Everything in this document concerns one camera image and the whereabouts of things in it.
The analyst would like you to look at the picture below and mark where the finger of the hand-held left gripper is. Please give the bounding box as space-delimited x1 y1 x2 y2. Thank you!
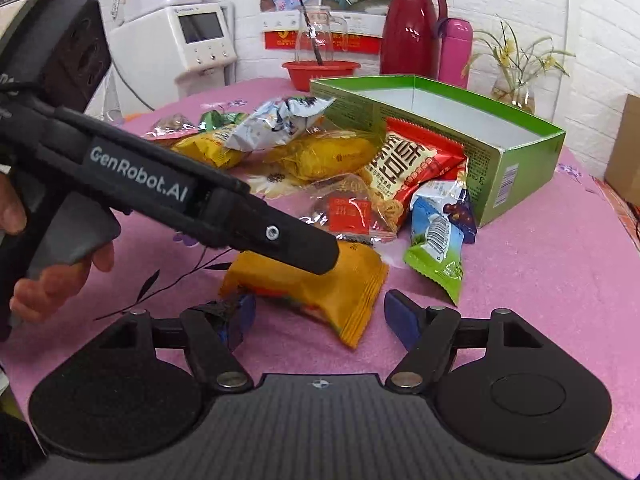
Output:
202 185 342 277

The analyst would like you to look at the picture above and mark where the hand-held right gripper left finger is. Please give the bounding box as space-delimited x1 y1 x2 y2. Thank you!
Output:
97 292 258 395

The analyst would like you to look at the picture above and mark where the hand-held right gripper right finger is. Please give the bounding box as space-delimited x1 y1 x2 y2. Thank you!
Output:
384 289 543 395

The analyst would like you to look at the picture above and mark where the orange yellow snack packet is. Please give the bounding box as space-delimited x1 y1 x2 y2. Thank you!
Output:
218 240 390 350

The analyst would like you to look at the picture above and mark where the clear bag of seeds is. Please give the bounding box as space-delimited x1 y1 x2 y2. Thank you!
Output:
300 175 401 246

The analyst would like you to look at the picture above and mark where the clear yellow cake packet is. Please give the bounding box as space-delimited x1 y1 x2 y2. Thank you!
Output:
265 130 381 183

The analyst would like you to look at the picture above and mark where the green cardboard box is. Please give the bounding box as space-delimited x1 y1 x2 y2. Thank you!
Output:
309 75 567 230

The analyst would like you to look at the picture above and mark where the person's left hand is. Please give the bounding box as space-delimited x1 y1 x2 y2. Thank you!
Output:
0 172 117 326

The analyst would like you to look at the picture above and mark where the red brown snack packet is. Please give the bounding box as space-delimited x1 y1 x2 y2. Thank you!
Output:
142 114 201 140

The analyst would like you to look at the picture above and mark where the green blue snack packet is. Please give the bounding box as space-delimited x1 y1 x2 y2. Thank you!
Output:
403 180 478 307

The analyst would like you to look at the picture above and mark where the yellow chip packet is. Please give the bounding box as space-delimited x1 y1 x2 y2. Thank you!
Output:
170 127 251 170

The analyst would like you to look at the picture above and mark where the small green snack packet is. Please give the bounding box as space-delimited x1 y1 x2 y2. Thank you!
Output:
200 109 246 131

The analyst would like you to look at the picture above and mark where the white countertop appliance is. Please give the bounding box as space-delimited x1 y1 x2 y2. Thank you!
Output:
107 2 238 116

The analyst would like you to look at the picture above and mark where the silver blue snack packet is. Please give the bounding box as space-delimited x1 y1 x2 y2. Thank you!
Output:
225 96 336 151

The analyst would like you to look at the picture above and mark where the pink floral tablecloth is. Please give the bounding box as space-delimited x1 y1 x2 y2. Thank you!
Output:
0 77 640 461

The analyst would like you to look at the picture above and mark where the red plastic basin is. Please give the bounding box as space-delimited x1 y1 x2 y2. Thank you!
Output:
281 60 362 92

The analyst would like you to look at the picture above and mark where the dark stirring stick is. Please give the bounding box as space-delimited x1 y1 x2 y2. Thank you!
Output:
298 0 324 66

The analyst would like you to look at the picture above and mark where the glass pitcher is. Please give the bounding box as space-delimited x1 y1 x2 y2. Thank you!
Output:
295 5 348 66

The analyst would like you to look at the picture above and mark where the dark red thermos jug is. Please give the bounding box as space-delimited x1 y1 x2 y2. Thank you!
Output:
380 0 449 81

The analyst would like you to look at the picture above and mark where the plaid blanket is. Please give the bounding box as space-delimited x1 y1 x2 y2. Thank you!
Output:
595 180 640 251

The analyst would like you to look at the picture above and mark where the glass vase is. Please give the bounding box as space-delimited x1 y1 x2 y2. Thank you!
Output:
492 77 536 113

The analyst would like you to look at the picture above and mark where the pink bottle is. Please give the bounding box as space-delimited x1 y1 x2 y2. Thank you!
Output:
438 17 473 90

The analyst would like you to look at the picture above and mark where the large brown cardboard box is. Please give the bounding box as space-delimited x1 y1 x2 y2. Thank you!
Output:
604 94 640 206

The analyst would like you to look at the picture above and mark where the yellow flower plant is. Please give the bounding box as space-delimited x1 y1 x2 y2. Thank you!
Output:
462 20 576 96

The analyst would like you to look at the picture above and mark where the wall poster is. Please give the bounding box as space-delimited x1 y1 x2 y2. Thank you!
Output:
260 0 401 53

